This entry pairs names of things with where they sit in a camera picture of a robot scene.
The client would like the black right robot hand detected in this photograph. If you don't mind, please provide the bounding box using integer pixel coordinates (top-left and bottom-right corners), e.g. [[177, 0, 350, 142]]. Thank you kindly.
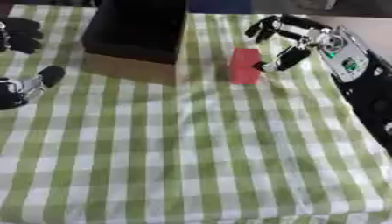
[[243, 14, 334, 73]]

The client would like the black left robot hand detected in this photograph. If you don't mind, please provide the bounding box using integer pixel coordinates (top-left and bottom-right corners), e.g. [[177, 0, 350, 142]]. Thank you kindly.
[[0, 17, 67, 111]]

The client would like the red rectangular block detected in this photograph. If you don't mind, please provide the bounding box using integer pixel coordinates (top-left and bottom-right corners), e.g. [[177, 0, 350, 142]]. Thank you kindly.
[[227, 48, 263, 86]]

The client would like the cardboard box with black inside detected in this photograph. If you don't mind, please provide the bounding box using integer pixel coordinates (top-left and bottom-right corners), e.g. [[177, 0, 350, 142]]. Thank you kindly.
[[80, 0, 190, 86]]

